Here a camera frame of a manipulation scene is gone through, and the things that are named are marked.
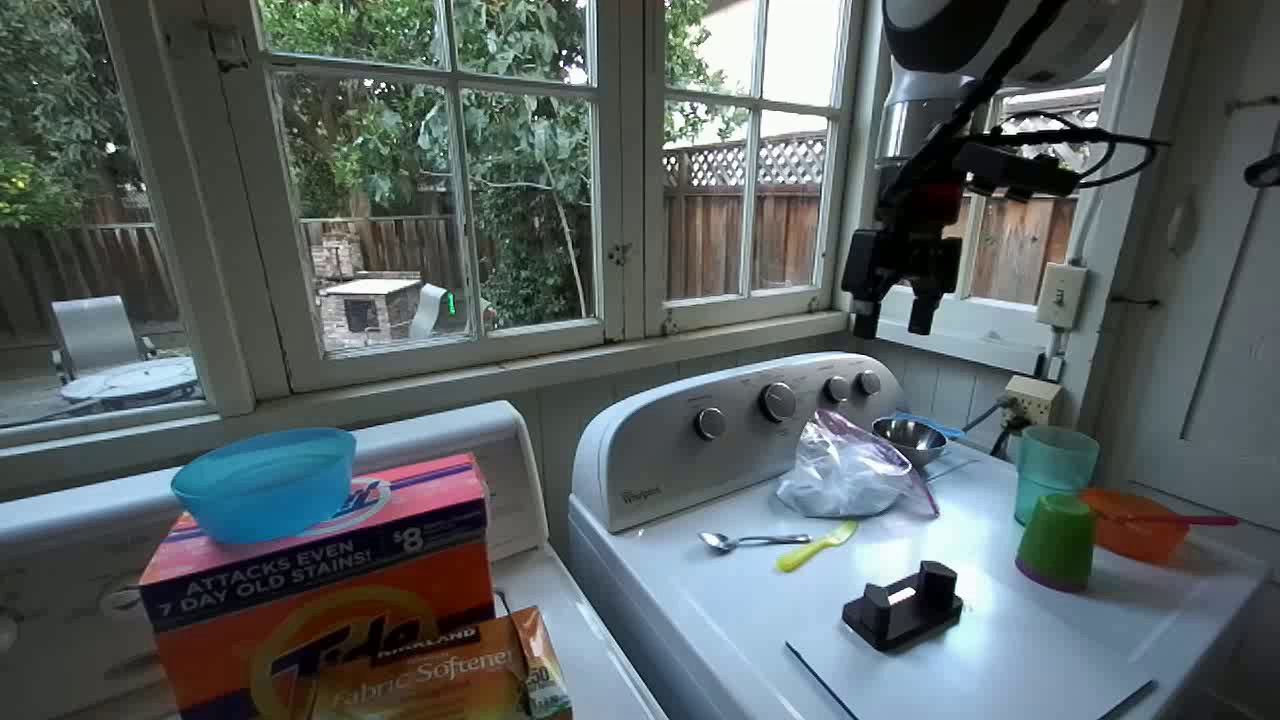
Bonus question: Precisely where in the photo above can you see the brown wooden fence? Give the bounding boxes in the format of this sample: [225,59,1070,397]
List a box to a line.
[0,131,1086,336]

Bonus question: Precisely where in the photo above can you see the black plastic holder block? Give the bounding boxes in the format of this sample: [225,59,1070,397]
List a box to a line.
[841,554,969,656]

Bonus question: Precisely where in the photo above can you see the white washing machine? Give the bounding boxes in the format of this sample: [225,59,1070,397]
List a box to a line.
[566,348,1274,720]

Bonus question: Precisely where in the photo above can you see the grey patio chair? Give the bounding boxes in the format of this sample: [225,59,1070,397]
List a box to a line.
[49,291,161,385]

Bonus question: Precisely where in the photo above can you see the blue plastic bowl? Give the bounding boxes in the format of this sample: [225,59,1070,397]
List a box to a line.
[167,425,361,551]

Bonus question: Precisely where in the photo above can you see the round patio table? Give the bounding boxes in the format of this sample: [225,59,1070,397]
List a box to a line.
[57,352,204,413]

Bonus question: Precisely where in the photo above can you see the beige power outlet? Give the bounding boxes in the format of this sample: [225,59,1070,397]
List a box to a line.
[1000,371,1070,432]

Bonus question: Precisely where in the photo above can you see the beige light switch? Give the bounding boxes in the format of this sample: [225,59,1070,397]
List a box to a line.
[1036,260,1094,336]

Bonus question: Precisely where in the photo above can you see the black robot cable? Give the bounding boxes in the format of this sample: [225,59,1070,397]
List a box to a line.
[975,111,1166,195]

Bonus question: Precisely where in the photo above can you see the yellow plastic utensil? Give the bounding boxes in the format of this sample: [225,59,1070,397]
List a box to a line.
[778,521,863,575]

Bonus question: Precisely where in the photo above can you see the metal spoon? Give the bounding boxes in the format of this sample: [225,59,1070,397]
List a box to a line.
[696,523,811,559]

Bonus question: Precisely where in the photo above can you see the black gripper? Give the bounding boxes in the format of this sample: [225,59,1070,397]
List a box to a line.
[838,173,969,344]

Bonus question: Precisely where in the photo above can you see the green plastic cup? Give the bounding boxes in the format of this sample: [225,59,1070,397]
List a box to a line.
[1012,490,1102,595]

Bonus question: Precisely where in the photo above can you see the orange fabric softener box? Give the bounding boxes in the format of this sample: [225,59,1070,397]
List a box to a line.
[304,604,575,720]

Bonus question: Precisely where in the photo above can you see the white dryer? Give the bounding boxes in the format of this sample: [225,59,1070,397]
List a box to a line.
[0,397,672,720]

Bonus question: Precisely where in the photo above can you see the orange Tide detergent box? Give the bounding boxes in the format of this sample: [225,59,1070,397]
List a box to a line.
[136,453,500,720]

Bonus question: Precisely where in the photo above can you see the white window frame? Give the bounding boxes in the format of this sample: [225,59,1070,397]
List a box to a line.
[0,0,1191,505]

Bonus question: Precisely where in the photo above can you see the teal plastic cup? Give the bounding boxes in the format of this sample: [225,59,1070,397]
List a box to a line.
[1012,420,1104,526]

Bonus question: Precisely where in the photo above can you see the clear plastic zip bag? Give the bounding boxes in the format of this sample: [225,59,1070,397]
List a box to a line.
[773,407,946,523]

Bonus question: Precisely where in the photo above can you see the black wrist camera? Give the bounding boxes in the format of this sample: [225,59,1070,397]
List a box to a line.
[951,131,1086,204]

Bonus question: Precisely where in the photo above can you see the small metal bowl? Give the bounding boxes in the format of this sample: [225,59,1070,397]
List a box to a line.
[867,413,951,469]

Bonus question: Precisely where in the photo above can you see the outdoor stone grill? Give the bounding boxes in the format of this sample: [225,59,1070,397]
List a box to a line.
[316,271,427,352]

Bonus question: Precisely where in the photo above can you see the orange plastic bowl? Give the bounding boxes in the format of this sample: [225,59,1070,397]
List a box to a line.
[1075,483,1244,568]

